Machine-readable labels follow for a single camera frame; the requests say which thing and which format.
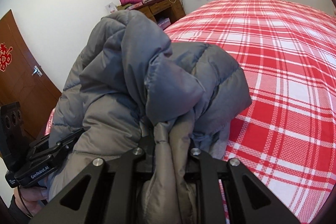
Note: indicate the grey puffer jacket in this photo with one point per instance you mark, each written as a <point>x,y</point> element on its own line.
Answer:
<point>130,81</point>

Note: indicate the red paper door decoration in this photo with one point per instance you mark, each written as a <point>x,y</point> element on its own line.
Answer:
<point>5,57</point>

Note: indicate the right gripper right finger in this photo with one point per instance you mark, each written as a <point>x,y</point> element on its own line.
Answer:
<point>228,192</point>

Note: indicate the brown wooden desk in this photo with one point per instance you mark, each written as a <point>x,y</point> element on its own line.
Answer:
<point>161,9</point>

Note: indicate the purple items in desk shelf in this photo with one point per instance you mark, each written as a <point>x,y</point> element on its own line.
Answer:
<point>164,23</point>

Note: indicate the white card with picture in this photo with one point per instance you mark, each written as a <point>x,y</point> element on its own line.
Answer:
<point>111,7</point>

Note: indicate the person's left hand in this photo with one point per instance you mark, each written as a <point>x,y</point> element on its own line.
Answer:
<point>29,200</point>

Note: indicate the brown wooden door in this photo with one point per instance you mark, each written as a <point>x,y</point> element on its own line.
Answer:
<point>36,95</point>

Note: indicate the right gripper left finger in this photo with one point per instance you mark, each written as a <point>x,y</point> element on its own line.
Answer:
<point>104,191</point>

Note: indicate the silver door handle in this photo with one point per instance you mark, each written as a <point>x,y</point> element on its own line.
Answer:
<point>37,71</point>

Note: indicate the red white plaid bedspread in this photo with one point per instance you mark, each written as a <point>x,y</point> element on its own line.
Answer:
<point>287,52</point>

